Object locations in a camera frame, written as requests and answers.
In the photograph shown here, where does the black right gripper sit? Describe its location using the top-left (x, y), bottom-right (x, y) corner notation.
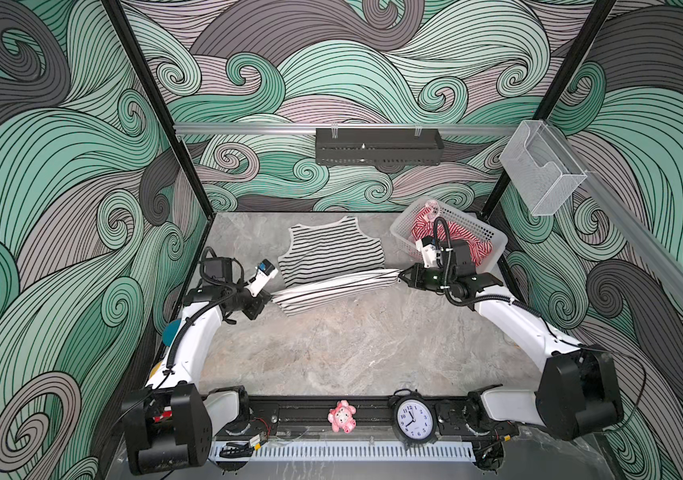
top-left (398, 262), bottom-right (459, 294)

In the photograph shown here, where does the black white striped tank top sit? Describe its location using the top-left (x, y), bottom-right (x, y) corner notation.
top-left (272, 216), bottom-right (401, 316)

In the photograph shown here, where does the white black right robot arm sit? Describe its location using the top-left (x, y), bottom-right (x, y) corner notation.
top-left (399, 216), bottom-right (625, 440)

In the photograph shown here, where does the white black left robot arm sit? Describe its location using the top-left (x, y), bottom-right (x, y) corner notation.
top-left (116, 247), bottom-right (278, 476)

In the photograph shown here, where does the red white striped tank top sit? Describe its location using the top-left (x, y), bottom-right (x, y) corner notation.
top-left (411, 200), bottom-right (493, 266)

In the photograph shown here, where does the white plastic laundry basket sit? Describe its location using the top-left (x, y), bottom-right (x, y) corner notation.
top-left (389, 197), bottom-right (507, 273)

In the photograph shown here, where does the teal round lid object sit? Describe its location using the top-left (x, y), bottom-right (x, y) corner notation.
top-left (161, 319), bottom-right (181, 348)

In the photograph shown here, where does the pink plush toy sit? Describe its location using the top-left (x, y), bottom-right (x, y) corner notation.
top-left (327, 400), bottom-right (357, 433)

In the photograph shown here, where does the black analog alarm clock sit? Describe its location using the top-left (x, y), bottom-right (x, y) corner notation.
top-left (389, 389), bottom-right (437, 448)

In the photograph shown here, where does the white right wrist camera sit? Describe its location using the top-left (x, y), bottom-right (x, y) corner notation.
top-left (415, 236), bottom-right (441, 268)

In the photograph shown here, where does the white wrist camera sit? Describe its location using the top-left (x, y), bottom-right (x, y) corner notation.
top-left (246, 259), bottom-right (278, 298)
top-left (415, 236), bottom-right (441, 268)

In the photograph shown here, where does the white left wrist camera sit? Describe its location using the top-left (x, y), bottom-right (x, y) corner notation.
top-left (246, 259), bottom-right (278, 298)

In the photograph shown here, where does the black wall shelf tray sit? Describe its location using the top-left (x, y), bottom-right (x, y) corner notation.
top-left (314, 127), bottom-right (445, 173)

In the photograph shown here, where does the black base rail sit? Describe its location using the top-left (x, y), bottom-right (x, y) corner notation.
top-left (225, 392), bottom-right (521, 439)

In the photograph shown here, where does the clear plastic wall bin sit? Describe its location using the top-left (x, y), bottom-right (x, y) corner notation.
top-left (499, 120), bottom-right (587, 217)

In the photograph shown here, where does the white slotted cable duct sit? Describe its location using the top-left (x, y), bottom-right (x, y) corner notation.
top-left (235, 441), bottom-right (475, 463)

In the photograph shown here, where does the black vertical frame post left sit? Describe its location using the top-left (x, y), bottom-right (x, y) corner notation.
top-left (101, 0), bottom-right (215, 223)

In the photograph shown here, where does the black vertical frame post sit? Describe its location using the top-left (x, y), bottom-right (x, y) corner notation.
top-left (479, 0), bottom-right (615, 220)
top-left (101, 0), bottom-right (215, 223)

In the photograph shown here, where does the black vertical frame post right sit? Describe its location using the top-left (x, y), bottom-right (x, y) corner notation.
top-left (479, 0), bottom-right (615, 220)

